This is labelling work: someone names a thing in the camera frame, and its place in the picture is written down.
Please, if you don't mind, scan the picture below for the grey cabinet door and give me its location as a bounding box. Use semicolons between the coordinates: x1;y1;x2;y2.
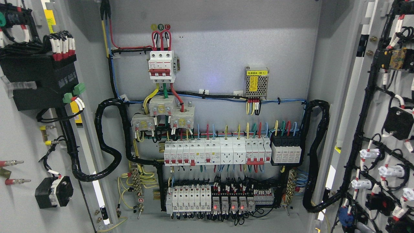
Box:
312;0;413;233
0;0;110;233

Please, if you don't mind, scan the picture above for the grey current transformer upper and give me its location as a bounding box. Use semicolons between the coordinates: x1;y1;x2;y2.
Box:
149;95;176;116

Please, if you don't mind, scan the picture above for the black left cable conduit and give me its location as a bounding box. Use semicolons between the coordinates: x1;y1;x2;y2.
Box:
72;98;165;211

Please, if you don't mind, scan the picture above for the brass ground terminal bar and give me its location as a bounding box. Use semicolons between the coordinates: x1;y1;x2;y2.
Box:
131;168;145;220

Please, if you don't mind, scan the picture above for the lower relay terminal row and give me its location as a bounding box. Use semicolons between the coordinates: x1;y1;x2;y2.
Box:
165;176;275;219

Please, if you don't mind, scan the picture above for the red white main breaker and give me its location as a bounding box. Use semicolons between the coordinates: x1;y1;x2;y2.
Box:
148;50;178;84

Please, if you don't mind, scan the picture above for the white breaker and socket row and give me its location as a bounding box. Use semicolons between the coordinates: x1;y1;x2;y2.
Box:
164;136;272;166

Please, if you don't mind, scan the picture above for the grey current transformer left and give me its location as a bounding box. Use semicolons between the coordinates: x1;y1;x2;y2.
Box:
131;113;156;132

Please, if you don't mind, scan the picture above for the black white surge protector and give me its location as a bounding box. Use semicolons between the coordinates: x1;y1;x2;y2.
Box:
271;134;303;167

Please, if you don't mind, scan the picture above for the metal mesh power supply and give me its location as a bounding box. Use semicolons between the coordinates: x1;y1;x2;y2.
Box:
244;66;269;99

